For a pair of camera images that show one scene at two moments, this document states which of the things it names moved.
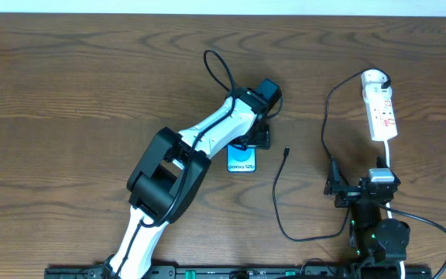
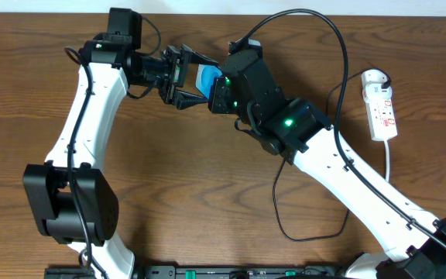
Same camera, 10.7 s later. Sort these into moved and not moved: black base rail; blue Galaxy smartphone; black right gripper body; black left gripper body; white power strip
Moved: black left gripper body; blue Galaxy smartphone; black right gripper body
Not moved: black base rail; white power strip
